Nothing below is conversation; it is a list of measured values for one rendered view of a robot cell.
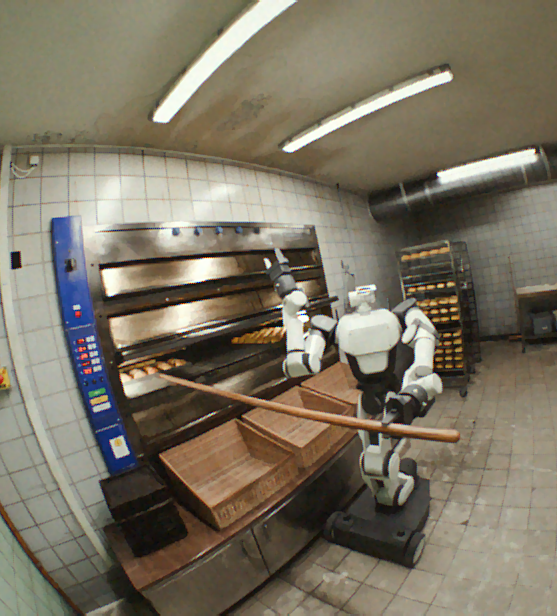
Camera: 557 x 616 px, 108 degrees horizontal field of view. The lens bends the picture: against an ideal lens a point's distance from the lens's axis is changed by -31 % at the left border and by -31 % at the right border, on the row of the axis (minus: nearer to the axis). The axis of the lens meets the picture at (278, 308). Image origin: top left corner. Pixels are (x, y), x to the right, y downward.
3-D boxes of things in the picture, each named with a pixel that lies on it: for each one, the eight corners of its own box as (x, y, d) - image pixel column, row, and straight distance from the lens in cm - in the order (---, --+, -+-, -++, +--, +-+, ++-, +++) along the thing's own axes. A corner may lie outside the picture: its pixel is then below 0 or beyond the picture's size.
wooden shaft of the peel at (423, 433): (461, 439, 73) (462, 428, 72) (458, 446, 71) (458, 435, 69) (163, 376, 199) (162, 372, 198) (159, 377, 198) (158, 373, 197)
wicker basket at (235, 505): (172, 493, 184) (156, 453, 171) (245, 453, 203) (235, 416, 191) (220, 533, 147) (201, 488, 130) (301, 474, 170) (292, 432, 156)
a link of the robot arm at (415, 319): (447, 337, 115) (432, 319, 135) (421, 319, 110) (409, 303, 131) (429, 361, 117) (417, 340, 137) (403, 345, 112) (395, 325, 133)
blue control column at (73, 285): (98, 473, 376) (45, 285, 347) (110, 468, 377) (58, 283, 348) (170, 578, 216) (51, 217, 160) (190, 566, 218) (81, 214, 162)
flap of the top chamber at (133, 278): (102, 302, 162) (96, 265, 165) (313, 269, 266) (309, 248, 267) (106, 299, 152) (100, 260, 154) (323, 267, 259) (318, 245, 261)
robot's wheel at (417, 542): (408, 564, 195) (420, 533, 195) (416, 566, 194) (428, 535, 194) (400, 564, 176) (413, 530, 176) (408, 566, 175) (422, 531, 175)
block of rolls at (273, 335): (230, 344, 279) (229, 338, 278) (266, 332, 309) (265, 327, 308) (275, 343, 232) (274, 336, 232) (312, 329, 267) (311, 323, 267)
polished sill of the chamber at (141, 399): (127, 406, 167) (125, 399, 166) (325, 331, 269) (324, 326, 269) (130, 408, 161) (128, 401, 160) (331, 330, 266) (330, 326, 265)
